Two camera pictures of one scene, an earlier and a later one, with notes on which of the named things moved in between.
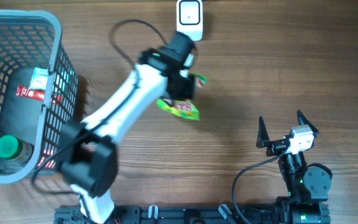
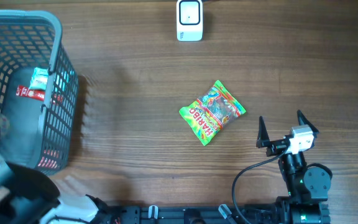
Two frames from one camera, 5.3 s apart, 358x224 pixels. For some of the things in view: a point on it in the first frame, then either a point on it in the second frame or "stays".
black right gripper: x=275 y=146 stays
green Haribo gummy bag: x=184 y=107 to x=206 y=116
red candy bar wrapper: x=25 y=91 stays
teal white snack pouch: x=39 y=79 stays
